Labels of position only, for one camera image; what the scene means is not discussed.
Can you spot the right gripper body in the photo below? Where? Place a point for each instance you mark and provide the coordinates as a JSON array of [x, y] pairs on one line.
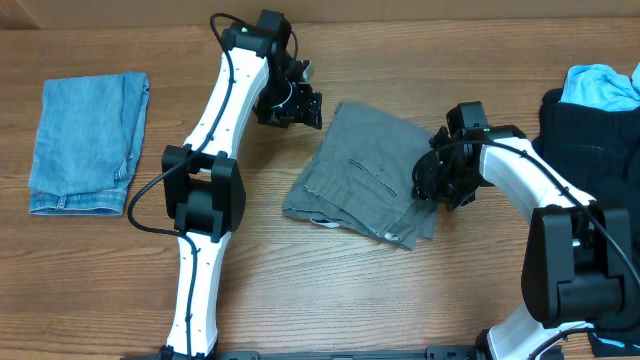
[[433, 180]]

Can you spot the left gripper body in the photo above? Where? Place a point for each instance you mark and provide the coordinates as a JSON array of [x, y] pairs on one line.
[[288, 103]]

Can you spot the grey shorts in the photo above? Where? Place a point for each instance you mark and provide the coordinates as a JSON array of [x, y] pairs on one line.
[[360, 178]]

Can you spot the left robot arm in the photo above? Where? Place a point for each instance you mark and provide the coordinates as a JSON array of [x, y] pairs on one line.
[[204, 192]]

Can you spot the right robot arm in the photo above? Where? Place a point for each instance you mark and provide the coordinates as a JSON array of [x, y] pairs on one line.
[[577, 275]]

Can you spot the black garment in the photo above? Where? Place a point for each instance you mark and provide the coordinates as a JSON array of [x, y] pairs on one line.
[[595, 150]]

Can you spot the light blue garment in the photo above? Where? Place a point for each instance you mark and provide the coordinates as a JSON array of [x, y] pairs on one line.
[[599, 86]]

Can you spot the folded blue denim jeans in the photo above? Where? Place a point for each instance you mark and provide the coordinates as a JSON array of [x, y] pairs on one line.
[[88, 144]]

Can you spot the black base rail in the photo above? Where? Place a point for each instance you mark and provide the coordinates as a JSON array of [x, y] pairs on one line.
[[350, 354]]

